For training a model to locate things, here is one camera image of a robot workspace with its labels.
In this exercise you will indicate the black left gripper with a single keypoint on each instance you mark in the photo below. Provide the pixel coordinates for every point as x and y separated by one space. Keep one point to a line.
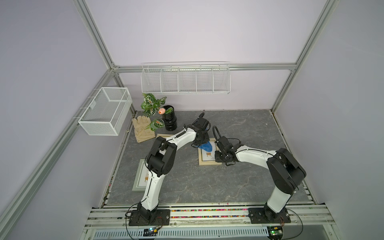
206 139

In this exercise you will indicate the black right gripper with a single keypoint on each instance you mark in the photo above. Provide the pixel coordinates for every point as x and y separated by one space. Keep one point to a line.
217 159

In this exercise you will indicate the cream work glove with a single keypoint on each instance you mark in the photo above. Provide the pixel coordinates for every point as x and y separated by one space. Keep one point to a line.
142 129

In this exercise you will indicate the gold frame with deer print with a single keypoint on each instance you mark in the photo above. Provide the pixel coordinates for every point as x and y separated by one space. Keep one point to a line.
208 159

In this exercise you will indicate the green picture frame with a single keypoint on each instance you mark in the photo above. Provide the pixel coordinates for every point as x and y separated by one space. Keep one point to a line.
141 178

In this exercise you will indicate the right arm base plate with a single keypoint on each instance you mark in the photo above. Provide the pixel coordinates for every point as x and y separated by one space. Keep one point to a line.
268 216

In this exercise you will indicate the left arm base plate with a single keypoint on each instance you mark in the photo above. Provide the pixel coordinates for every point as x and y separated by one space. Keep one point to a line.
157 217

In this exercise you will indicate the white wire basket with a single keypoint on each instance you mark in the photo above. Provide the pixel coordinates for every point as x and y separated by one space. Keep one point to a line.
106 113

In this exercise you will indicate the white wire wall shelf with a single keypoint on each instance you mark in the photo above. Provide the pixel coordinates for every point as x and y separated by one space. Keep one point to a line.
186 78

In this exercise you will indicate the aluminium rail base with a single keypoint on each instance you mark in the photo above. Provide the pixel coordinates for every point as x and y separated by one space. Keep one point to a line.
213 221

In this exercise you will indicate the blue microfiber cloth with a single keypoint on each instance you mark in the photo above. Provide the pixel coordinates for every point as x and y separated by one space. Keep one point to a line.
206 147

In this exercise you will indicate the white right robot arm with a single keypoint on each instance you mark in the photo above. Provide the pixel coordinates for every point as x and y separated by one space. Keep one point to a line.
286 172

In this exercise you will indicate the glossy black vase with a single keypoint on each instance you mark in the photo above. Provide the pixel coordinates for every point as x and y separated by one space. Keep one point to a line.
169 118

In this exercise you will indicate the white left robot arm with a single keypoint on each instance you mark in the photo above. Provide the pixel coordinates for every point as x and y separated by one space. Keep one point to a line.
161 158

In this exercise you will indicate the gold frame with plant print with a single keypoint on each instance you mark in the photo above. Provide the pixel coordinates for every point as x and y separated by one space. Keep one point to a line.
163 135

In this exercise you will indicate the green artificial plant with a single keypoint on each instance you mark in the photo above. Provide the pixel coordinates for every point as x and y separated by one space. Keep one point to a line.
151 106

